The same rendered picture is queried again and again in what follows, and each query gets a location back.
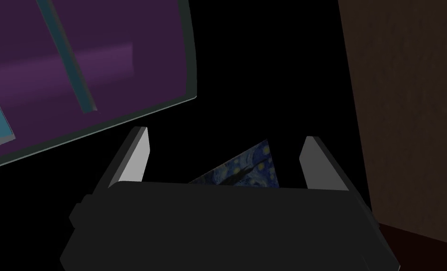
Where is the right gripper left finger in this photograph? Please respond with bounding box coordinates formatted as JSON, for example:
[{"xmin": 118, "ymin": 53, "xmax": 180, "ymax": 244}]
[{"xmin": 97, "ymin": 126, "xmax": 151, "ymax": 189}]

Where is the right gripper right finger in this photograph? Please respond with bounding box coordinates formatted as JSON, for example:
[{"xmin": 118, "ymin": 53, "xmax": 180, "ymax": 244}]
[{"xmin": 298, "ymin": 135, "xmax": 350, "ymax": 191}]

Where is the blue starry night painting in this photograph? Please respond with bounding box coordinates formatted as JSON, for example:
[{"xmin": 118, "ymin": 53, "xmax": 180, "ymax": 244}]
[{"xmin": 189, "ymin": 139, "xmax": 280, "ymax": 188}]

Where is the window with teal frame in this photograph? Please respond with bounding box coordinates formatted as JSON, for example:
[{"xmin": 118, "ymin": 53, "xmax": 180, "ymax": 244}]
[{"xmin": 0, "ymin": 0, "xmax": 198, "ymax": 173}]

